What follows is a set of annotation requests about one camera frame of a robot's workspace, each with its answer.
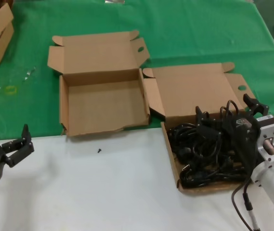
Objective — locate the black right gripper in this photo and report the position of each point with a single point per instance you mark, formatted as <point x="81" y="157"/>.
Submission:
<point x="239" y="127"/>

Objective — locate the large open cardboard box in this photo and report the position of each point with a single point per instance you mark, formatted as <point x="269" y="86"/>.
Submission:
<point x="103" y="108"/>

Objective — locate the clear plastic scrap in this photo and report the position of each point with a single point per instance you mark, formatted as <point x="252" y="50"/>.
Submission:
<point x="27" y="76"/>

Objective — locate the small black screw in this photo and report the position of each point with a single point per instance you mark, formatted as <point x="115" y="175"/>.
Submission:
<point x="99" y="150"/>

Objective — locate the green table cloth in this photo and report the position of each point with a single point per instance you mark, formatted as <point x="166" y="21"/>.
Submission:
<point x="187" y="31"/>

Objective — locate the silver foil strip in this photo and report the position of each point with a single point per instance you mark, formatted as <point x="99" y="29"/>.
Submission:
<point x="113" y="1"/>

